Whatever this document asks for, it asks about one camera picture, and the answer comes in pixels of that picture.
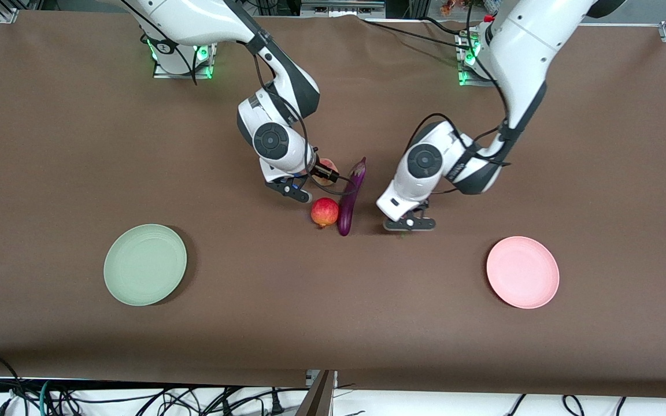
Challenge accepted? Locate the peach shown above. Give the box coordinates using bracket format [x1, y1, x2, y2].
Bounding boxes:
[312, 158, 340, 187]

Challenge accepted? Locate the purple eggplant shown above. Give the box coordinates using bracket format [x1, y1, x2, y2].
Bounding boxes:
[337, 157, 367, 237]

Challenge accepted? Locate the red pomegranate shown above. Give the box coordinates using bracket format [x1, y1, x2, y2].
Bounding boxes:
[310, 197, 340, 229]

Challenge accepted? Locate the brown table cover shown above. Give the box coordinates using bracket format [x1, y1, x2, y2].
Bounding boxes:
[0, 10, 666, 399]

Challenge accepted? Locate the pink plate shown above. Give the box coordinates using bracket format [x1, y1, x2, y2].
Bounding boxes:
[486, 236, 560, 310]

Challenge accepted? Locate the green plate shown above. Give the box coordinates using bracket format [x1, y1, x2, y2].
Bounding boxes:
[103, 224, 188, 307]

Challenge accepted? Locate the grey metal box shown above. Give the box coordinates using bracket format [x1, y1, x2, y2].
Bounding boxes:
[300, 0, 387, 18]

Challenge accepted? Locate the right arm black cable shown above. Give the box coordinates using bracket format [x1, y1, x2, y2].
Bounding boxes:
[119, 0, 358, 198]

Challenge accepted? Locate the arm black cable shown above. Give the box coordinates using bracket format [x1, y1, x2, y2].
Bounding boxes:
[419, 0, 513, 194]
[119, 0, 358, 198]

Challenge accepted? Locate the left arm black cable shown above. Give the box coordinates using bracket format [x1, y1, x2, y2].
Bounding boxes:
[419, 0, 513, 194]

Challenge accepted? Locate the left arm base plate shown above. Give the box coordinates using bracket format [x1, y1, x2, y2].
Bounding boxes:
[456, 30, 502, 87]

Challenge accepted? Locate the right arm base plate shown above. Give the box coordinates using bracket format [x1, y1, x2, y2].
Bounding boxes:
[147, 35, 219, 80]

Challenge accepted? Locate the long black table cable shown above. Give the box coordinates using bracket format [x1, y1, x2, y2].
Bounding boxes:
[363, 18, 475, 53]

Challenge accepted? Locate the short black table cable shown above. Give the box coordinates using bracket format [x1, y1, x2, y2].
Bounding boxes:
[423, 16, 468, 36]

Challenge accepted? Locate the aluminium profile post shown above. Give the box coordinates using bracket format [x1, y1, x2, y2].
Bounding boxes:
[295, 370, 338, 416]

